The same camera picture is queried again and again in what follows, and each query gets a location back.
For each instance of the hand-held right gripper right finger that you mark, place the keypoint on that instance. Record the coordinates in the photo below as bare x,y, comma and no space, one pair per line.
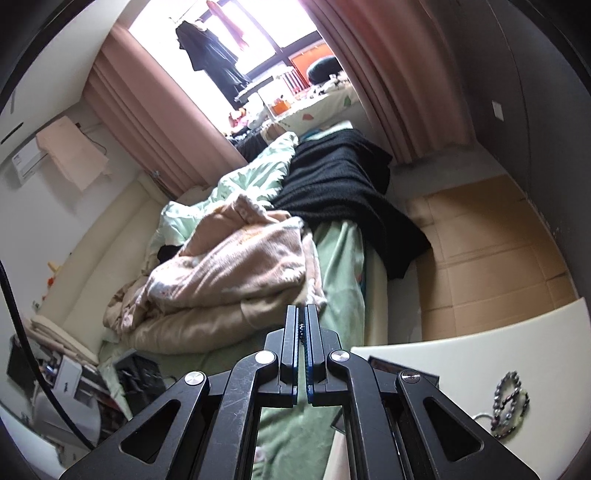
314,355

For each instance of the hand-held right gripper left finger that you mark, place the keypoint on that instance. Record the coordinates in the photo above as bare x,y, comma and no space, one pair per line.
292,350

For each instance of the black jewelry box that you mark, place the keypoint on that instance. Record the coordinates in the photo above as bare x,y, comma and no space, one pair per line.
379,364

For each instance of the bed with green sheet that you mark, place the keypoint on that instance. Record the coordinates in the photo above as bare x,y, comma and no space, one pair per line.
341,286

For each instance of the beige fleece blanket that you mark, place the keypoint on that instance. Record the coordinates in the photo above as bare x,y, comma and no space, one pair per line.
240,277

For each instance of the black plastic crate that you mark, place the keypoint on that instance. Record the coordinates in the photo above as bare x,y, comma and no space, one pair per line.
138,374

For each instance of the black knit blanket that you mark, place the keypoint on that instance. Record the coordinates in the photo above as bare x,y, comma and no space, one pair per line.
341,184

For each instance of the light green quilt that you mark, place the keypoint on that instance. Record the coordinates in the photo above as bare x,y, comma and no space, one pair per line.
249,170

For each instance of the dark clothes pile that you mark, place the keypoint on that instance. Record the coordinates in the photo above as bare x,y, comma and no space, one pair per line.
251,145

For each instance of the cream bed headboard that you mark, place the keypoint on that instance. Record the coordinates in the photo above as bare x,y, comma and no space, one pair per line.
92,258

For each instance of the white box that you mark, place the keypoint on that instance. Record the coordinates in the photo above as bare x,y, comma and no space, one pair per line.
69,376

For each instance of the printed window seat cushion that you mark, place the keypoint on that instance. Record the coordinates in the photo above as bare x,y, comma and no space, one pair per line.
323,108

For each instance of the orange box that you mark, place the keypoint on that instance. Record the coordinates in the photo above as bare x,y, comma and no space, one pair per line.
280,105

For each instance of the orange yellow toy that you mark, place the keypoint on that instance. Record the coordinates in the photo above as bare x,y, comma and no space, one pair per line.
54,277

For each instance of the grey folding table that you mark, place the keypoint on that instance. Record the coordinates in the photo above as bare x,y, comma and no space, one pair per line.
254,87

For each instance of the black round cushion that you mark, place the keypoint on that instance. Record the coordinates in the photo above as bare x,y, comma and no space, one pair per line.
323,69

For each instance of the pink curtain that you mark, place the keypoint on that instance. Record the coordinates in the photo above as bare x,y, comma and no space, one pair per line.
152,101
397,69

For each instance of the beige hanging cloth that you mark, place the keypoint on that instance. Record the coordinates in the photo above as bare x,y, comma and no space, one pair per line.
74,152

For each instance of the hanging dark clothes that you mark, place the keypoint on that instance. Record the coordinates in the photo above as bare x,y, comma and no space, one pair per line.
212,50

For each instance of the white air conditioner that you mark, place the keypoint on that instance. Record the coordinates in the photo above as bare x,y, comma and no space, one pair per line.
27,161

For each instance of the hanging pink garment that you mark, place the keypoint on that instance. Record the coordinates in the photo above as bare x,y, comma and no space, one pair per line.
231,25

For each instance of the white wall switch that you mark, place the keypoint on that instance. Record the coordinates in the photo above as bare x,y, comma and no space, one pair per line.
497,110

